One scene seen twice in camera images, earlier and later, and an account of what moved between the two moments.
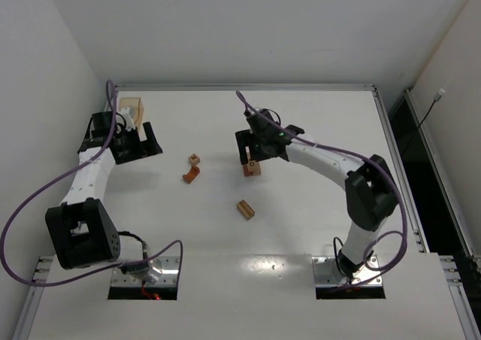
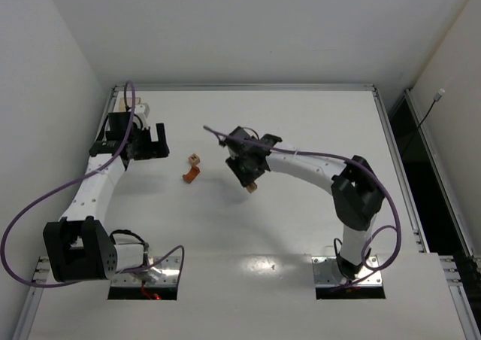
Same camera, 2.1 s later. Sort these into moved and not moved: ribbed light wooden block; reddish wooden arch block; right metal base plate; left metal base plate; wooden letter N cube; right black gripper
Moved: ribbed light wooden block; right black gripper
Not moved: left metal base plate; wooden letter N cube; right metal base plate; reddish wooden arch block
